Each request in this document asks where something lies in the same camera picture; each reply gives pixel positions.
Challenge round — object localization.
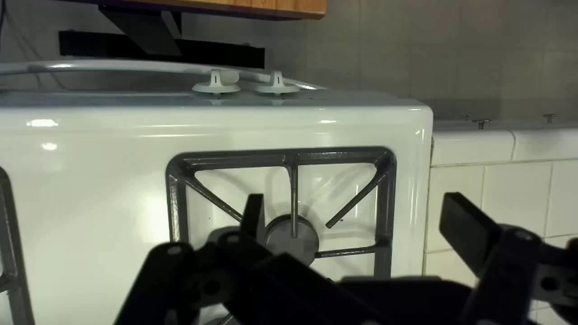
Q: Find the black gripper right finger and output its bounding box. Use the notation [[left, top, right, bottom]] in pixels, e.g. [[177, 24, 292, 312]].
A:
[[439, 191, 578, 325]]

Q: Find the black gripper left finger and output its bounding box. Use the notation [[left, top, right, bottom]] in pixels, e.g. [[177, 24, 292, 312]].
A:
[[114, 191, 285, 325]]

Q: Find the white gas stove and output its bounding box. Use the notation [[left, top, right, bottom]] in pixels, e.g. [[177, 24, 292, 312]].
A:
[[0, 88, 435, 325]]

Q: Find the round black burner cap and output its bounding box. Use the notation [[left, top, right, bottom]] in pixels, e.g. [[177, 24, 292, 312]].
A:
[[264, 214, 321, 266]]

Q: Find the black cast iron burner grate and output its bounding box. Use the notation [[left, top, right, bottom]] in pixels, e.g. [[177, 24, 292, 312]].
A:
[[0, 167, 36, 325], [164, 145, 399, 279]]

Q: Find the white burner knob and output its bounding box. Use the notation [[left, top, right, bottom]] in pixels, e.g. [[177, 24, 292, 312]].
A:
[[189, 68, 242, 97], [251, 70, 301, 97]]

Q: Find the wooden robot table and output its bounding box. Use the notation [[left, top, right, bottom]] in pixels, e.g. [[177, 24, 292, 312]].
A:
[[61, 0, 330, 19]]

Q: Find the white oven door handle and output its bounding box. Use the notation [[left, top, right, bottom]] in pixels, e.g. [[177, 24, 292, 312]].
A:
[[0, 57, 318, 93]]

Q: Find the black table frame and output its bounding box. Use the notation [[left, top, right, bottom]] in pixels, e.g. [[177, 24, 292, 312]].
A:
[[58, 3, 267, 68]]

